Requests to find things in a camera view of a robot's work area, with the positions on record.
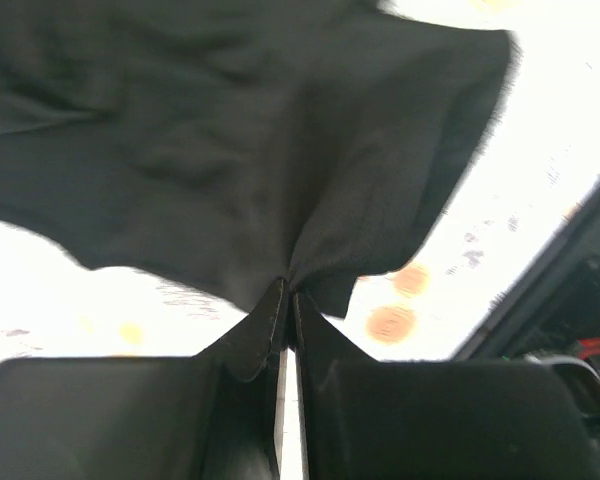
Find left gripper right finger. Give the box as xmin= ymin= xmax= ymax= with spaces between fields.
xmin=293 ymin=294 xmax=600 ymax=479

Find floral patterned table mat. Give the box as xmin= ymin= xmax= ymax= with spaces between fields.
xmin=0 ymin=0 xmax=600 ymax=480

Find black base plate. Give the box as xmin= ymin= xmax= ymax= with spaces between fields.
xmin=452 ymin=159 xmax=600 ymax=441

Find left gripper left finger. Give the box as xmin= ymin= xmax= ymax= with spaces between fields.
xmin=0 ymin=280 xmax=285 ymax=479

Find black t-shirt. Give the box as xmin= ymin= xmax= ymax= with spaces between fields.
xmin=0 ymin=1 xmax=513 ymax=316

